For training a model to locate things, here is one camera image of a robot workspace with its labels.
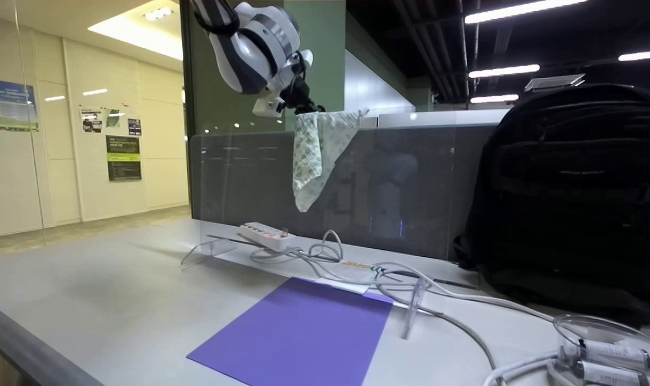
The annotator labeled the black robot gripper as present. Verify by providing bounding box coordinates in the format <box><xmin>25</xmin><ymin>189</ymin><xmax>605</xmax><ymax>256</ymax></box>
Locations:
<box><xmin>277</xmin><ymin>54</ymin><xmax>328</xmax><ymax>116</ymax></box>

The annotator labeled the small wall notice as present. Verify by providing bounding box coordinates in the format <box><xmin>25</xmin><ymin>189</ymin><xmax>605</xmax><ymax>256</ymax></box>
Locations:
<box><xmin>80</xmin><ymin>107</ymin><xmax>108</xmax><ymax>136</ymax></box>

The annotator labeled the ceiling light tube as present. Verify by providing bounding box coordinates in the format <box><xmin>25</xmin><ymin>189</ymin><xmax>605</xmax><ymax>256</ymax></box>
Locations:
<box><xmin>468</xmin><ymin>61</ymin><xmax>542</xmax><ymax>80</ymax></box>
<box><xmin>463</xmin><ymin>0</ymin><xmax>590</xmax><ymax>27</ymax></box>
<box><xmin>615</xmin><ymin>47</ymin><xmax>650</xmax><ymax>63</ymax></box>

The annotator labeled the purple paper sheet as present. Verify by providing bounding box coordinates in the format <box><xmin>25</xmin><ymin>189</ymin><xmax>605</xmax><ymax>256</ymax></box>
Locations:
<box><xmin>184</xmin><ymin>275</ymin><xmax>396</xmax><ymax>386</ymax></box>

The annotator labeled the dark green wall poster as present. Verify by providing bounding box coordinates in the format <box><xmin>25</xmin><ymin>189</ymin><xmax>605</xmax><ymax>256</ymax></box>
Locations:
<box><xmin>102</xmin><ymin>133</ymin><xmax>143</xmax><ymax>184</ymax></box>

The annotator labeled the long grey cable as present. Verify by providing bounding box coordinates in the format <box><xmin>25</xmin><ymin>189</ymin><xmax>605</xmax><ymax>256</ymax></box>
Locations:
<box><xmin>368</xmin><ymin>262</ymin><xmax>556</xmax><ymax>373</ymax></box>

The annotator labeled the white looped power cable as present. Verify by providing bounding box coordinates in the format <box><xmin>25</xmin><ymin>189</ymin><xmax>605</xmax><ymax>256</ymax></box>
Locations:
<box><xmin>294</xmin><ymin>226</ymin><xmax>348</xmax><ymax>265</ymax></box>

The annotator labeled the white cable connector bundle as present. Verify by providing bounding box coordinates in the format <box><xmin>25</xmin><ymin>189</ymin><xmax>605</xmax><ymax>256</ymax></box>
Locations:
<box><xmin>548</xmin><ymin>336</ymin><xmax>650</xmax><ymax>386</ymax></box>

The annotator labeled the grey desk partition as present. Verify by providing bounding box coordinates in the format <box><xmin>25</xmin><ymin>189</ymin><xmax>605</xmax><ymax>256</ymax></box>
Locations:
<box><xmin>187</xmin><ymin>104</ymin><xmax>513</xmax><ymax>262</ymax></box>

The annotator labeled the clear acrylic panel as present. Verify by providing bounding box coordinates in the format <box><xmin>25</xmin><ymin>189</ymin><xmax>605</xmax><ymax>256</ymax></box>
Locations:
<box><xmin>187</xmin><ymin>127</ymin><xmax>499</xmax><ymax>342</ymax></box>

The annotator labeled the blue wall poster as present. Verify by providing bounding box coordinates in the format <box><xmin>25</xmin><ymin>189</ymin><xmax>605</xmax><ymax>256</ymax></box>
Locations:
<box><xmin>0</xmin><ymin>74</ymin><xmax>43</xmax><ymax>135</ymax></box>

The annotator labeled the black backpack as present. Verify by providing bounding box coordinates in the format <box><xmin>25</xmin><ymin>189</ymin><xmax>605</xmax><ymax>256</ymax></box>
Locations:
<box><xmin>451</xmin><ymin>79</ymin><xmax>650</xmax><ymax>330</ymax></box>

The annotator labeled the white power strip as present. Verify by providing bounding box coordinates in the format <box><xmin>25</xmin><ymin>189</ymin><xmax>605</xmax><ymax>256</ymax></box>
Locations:
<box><xmin>234</xmin><ymin>219</ymin><xmax>303</xmax><ymax>254</ymax></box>

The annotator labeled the white green floral cloth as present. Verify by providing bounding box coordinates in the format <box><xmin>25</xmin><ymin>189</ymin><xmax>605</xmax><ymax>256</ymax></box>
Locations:
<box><xmin>290</xmin><ymin>107</ymin><xmax>372</xmax><ymax>213</ymax></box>

